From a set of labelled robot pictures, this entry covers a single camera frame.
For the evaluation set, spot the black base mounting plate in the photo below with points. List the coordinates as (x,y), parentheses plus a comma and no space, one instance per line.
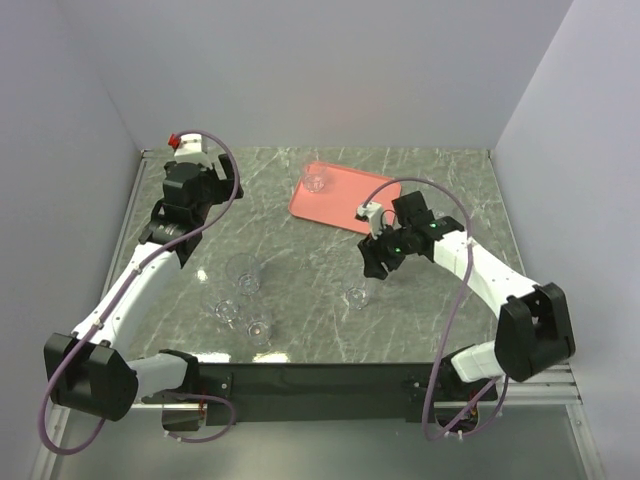
(277,392)

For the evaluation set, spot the aluminium rail frame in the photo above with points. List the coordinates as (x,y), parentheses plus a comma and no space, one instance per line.
(540,434)

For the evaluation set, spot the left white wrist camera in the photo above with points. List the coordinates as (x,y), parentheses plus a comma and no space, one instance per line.
(190,148)

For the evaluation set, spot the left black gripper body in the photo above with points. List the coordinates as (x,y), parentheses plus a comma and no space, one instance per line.
(216,190)

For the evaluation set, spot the clear glass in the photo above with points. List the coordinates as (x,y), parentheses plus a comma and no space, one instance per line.
(257,326)
(244,272)
(357,294)
(314,176)
(220,303)

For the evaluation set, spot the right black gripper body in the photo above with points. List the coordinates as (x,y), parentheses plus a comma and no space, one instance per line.
(391,246)

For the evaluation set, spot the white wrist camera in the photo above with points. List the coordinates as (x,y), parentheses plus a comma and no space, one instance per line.
(374,214)
(190,148)

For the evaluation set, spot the pink plastic tray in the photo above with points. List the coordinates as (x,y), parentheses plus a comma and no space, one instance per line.
(336,204)

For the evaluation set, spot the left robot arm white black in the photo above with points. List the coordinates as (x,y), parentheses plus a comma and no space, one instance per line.
(86,368)

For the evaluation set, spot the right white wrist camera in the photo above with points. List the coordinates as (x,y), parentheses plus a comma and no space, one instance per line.
(374,214)

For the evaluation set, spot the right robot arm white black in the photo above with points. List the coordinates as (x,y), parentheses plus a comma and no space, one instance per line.
(534,330)

